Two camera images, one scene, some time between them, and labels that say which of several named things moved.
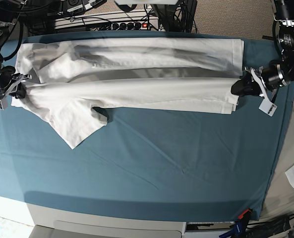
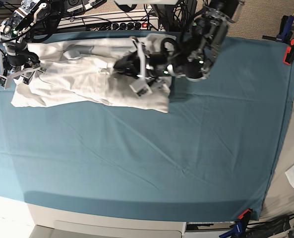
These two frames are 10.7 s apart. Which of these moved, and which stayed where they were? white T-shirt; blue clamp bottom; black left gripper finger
Moved: black left gripper finger; white T-shirt
Stayed: blue clamp bottom
